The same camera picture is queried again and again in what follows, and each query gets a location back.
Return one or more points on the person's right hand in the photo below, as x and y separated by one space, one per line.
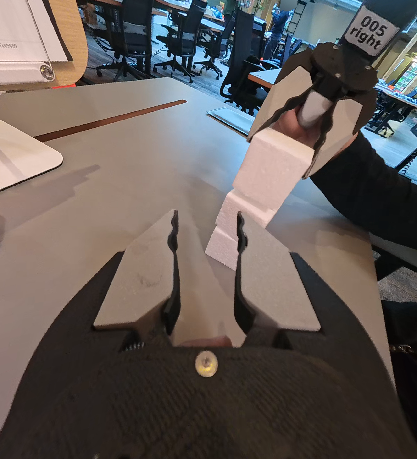
301 133

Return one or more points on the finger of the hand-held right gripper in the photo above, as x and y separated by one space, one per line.
283 93
344 125

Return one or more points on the white hard foam cube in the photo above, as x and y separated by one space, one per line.
244 213
222 247
273 161

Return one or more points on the printed instruction sheet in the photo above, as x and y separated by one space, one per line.
7 25

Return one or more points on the person's right forearm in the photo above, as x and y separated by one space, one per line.
373 200

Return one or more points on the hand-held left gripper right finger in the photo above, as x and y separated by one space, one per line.
276 287

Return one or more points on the black office chair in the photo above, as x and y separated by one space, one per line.
215 46
244 64
136 39
183 43

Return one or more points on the wood-edged background desk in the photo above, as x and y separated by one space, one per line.
265 77

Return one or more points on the grey flat pouch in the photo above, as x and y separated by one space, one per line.
230 118

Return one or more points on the white wooden document stand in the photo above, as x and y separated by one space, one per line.
14 157

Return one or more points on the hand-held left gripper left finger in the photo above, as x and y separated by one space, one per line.
136 283

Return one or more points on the person's dark clothing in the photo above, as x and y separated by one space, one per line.
416 376

